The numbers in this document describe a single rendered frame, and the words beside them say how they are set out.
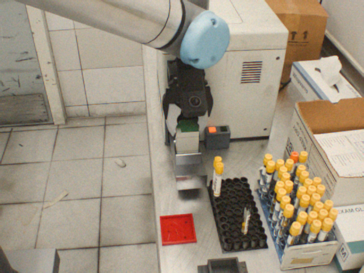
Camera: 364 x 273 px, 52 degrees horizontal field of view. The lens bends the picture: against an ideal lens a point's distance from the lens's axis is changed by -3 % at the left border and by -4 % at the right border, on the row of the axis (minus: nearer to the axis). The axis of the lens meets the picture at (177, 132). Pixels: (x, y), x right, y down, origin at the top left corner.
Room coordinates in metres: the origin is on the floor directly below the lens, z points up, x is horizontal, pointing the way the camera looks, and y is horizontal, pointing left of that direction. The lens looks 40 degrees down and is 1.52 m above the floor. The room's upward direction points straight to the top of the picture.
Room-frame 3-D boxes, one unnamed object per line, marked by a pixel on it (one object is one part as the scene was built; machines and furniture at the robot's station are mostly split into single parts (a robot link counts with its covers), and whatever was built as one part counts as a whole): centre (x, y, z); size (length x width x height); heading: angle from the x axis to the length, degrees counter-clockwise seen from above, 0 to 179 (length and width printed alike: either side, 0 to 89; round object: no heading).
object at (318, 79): (0.95, -0.44, 0.94); 0.22 x 0.12 x 0.13; 10
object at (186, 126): (0.64, -0.02, 1.01); 0.05 x 0.04 x 0.01; 96
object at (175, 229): (0.47, 0.00, 0.88); 0.07 x 0.07 x 0.01; 6
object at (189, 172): (0.66, -0.02, 0.92); 0.21 x 0.07 x 0.05; 6
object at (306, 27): (1.29, -0.36, 0.97); 0.31 x 0.23 x 0.18; 0
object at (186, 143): (0.64, -0.02, 0.97); 0.05 x 0.04 x 0.06; 96
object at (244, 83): (0.87, -0.09, 1.03); 0.31 x 0.27 x 0.30; 6
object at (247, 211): (0.45, -0.13, 0.93); 0.01 x 0.01 x 0.10; 7
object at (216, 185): (0.51, -0.12, 0.93); 0.17 x 0.09 x 0.11; 7
